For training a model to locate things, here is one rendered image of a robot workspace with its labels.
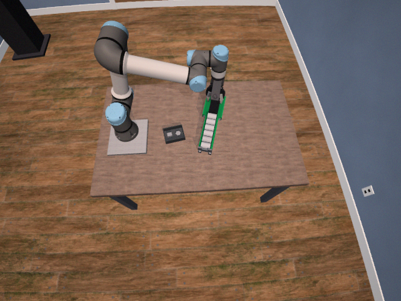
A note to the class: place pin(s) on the white cylinder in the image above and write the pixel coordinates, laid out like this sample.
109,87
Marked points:
205,145
211,116
210,121
208,133
206,139
209,127

